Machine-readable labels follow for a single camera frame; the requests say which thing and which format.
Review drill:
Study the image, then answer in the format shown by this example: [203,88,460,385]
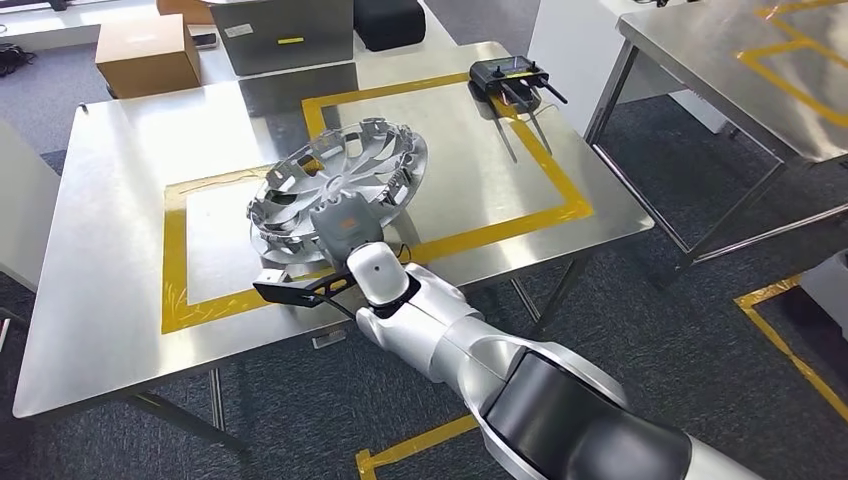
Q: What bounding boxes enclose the steel workbench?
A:
[13,40,657,458]
[582,0,848,266]

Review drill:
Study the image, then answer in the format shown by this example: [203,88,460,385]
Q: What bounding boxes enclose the white table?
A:
[0,0,458,87]

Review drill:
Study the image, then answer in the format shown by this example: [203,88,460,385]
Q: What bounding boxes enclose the grey plastic wheel cover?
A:
[246,117,430,266]

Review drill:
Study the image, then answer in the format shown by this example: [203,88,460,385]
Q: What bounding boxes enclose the white desk panel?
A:
[0,119,62,294]

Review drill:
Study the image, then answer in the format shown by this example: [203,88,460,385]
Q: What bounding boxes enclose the black remote controller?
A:
[468,56,570,165]

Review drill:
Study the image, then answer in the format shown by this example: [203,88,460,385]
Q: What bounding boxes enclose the black cable bundle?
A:
[0,42,36,79]

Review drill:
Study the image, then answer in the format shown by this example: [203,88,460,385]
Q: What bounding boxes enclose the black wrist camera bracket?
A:
[252,268,362,319]

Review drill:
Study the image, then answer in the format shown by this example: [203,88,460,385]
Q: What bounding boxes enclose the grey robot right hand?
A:
[307,192,386,266]

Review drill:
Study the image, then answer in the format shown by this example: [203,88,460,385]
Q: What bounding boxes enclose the black bag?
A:
[352,0,427,54]

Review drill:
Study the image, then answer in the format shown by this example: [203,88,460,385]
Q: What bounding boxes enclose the brown cardboard box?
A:
[94,13,203,101]
[155,0,217,26]

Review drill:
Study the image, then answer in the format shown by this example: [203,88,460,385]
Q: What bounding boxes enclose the steel case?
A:
[201,0,356,78]

